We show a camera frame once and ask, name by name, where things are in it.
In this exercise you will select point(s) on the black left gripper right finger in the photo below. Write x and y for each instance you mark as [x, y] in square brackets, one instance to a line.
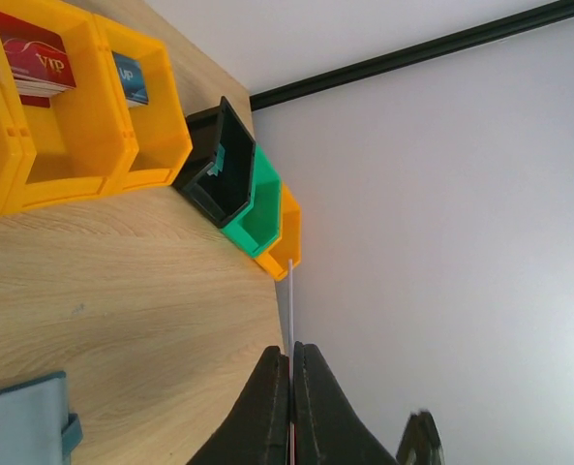
[327, 429]

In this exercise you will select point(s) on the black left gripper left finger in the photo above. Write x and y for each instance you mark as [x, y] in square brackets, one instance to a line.
[256, 429]

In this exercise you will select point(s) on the blue card holder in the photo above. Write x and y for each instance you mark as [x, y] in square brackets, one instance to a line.
[36, 424]

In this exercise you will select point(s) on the teal card stack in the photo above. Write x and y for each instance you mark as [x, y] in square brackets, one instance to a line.
[218, 165]

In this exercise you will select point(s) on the blue card stack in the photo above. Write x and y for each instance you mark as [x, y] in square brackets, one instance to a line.
[131, 79]

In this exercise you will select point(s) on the red card stack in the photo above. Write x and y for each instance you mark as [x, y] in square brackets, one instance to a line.
[37, 57]

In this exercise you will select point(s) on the yellow bin right group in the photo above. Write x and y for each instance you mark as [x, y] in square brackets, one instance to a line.
[287, 247]

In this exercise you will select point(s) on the green plastic bin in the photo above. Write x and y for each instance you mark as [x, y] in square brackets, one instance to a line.
[257, 225]

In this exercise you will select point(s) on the black plastic bin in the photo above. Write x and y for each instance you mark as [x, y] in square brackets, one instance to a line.
[217, 176]

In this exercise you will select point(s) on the black corner frame post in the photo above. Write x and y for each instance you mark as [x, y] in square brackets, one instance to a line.
[476, 36]

